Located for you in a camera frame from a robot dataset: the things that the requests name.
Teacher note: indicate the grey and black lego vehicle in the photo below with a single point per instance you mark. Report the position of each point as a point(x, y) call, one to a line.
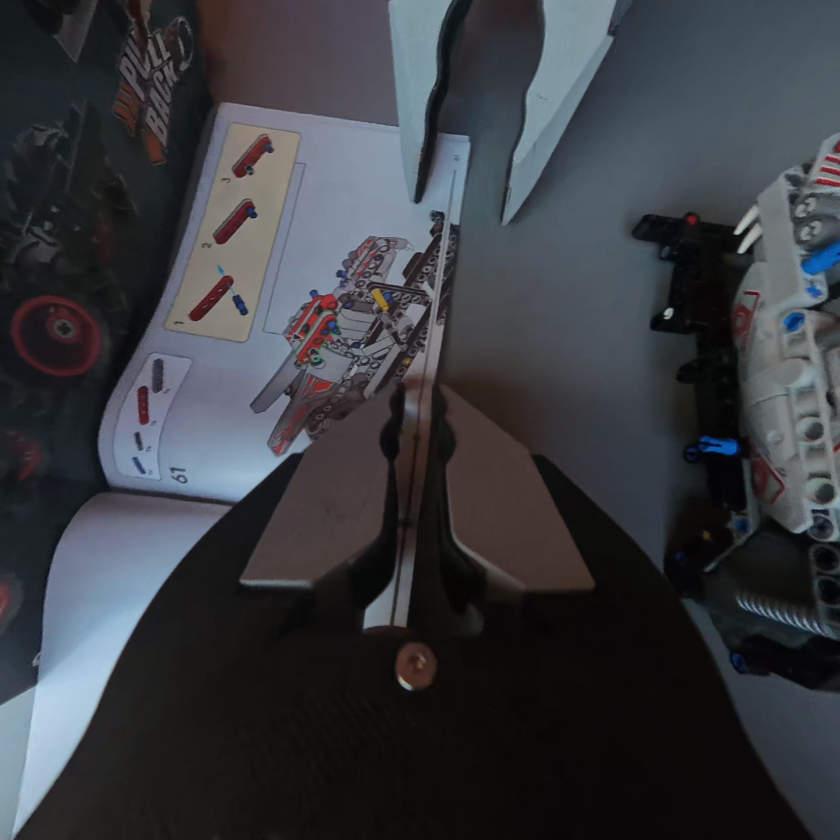
point(774, 367)

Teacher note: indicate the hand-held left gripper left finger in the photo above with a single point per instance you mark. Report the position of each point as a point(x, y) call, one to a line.
point(308, 525)

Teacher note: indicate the white lego instruction booklet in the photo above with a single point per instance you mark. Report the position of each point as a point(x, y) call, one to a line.
point(328, 197)

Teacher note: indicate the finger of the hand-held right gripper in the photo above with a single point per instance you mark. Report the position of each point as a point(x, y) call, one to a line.
point(413, 65)
point(571, 65)

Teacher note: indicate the dark lego set box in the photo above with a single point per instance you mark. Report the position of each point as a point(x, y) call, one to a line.
point(65, 262)

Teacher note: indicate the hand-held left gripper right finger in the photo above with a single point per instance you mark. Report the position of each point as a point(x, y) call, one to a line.
point(518, 525)

